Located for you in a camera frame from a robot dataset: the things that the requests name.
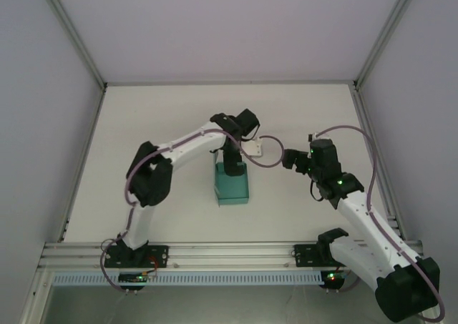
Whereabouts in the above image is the aluminium frame post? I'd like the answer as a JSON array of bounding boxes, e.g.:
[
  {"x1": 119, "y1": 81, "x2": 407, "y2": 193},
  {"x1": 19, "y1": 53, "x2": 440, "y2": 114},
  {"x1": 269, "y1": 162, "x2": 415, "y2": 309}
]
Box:
[
  {"x1": 34, "y1": 0, "x2": 108, "y2": 89},
  {"x1": 352, "y1": 0, "x2": 422, "y2": 89}
]

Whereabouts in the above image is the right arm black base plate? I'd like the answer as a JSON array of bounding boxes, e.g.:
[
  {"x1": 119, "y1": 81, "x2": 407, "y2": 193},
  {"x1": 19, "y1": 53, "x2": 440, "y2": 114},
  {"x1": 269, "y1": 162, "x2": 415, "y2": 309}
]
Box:
[{"x1": 293, "y1": 242, "x2": 336, "y2": 268}]

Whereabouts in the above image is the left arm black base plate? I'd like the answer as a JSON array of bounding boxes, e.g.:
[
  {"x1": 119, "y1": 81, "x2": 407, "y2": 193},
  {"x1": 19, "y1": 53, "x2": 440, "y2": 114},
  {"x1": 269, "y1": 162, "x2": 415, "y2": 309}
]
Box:
[{"x1": 103, "y1": 244, "x2": 170, "y2": 269}]

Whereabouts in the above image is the aluminium mounting rail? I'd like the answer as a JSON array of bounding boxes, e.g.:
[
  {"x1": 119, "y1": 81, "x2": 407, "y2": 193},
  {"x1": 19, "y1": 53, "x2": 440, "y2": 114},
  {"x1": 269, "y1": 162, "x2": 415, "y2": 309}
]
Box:
[{"x1": 37, "y1": 240, "x2": 429, "y2": 268}]

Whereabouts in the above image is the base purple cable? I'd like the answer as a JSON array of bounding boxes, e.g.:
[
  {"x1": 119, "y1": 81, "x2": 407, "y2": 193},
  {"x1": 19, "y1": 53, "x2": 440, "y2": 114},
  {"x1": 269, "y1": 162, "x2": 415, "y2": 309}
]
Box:
[
  {"x1": 99, "y1": 237, "x2": 125, "y2": 294},
  {"x1": 336, "y1": 276, "x2": 361, "y2": 294}
]

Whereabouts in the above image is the teal paper box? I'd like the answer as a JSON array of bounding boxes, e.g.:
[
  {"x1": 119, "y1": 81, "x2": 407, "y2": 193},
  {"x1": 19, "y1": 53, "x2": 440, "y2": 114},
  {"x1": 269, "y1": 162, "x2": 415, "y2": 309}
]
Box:
[{"x1": 210, "y1": 149, "x2": 250, "y2": 208}]

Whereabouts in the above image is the aluminium side rail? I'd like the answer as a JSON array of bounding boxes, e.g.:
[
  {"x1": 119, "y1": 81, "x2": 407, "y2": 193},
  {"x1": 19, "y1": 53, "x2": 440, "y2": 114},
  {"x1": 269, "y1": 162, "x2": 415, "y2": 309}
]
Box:
[
  {"x1": 349, "y1": 86, "x2": 407, "y2": 241},
  {"x1": 55, "y1": 86, "x2": 107, "y2": 245}
]

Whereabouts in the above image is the aluminium frame leg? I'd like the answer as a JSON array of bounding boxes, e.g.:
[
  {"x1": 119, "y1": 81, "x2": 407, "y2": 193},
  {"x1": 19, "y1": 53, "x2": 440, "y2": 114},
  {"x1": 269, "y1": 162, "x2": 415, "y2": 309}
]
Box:
[{"x1": 21, "y1": 267, "x2": 55, "y2": 324}]

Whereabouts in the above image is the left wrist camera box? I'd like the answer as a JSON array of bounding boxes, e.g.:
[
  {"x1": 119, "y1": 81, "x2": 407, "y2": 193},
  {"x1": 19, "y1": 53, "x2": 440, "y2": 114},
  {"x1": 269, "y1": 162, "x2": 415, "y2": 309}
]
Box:
[{"x1": 245, "y1": 139, "x2": 265, "y2": 159}]

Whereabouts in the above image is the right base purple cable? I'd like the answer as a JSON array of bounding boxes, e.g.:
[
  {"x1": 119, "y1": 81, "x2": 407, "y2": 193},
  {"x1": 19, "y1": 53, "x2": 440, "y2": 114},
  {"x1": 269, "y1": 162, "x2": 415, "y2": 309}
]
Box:
[{"x1": 336, "y1": 276, "x2": 361, "y2": 294}]

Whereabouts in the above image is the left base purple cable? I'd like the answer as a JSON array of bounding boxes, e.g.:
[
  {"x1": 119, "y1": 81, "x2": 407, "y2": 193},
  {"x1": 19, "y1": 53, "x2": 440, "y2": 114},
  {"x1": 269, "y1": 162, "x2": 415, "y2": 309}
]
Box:
[{"x1": 99, "y1": 237, "x2": 125, "y2": 294}]

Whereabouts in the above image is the slotted cable duct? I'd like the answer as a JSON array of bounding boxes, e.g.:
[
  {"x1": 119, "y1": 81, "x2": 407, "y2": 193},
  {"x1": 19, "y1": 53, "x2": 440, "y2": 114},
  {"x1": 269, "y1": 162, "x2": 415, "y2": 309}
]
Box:
[{"x1": 52, "y1": 270, "x2": 323, "y2": 288}]

